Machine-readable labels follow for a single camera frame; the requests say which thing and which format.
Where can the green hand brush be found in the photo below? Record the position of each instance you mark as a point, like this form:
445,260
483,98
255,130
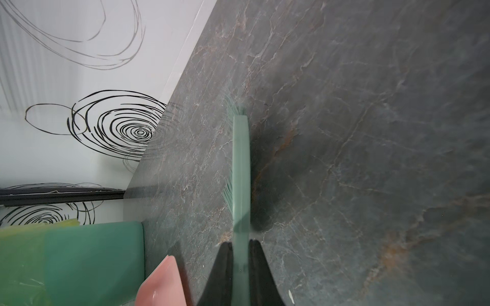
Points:
237,194

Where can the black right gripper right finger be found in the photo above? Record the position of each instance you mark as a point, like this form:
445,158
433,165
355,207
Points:
263,289

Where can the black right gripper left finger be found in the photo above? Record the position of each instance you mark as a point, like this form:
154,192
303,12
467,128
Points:
218,289

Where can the pink plastic dustpan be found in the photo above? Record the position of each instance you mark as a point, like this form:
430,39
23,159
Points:
163,286

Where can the green bin with plastic liner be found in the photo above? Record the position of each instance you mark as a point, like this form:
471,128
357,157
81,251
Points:
67,263

